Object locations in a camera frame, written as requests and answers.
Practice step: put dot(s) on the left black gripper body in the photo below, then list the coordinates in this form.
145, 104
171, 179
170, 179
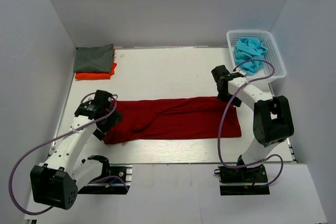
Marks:
105, 125

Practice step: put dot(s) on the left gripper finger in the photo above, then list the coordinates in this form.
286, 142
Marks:
100, 133
115, 118

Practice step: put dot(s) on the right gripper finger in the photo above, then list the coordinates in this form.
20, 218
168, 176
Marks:
236, 102
222, 96

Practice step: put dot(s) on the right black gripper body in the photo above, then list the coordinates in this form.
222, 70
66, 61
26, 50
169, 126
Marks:
219, 91

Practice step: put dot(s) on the red t shirt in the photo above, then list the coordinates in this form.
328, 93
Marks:
173, 119

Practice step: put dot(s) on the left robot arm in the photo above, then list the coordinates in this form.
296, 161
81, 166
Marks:
57, 181

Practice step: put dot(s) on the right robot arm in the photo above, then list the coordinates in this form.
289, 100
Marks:
272, 119

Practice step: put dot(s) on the crumpled cyan t shirt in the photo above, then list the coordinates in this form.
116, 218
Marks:
248, 48

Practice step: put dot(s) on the folded orange t shirt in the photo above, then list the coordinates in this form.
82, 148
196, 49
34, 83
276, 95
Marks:
96, 75

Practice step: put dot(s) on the folded grey t shirt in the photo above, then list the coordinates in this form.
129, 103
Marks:
94, 59

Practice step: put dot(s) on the white plastic basket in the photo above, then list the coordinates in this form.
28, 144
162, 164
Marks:
273, 62

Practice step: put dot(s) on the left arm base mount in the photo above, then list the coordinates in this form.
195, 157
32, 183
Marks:
116, 182

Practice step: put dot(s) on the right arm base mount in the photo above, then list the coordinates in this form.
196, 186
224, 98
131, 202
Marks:
243, 181

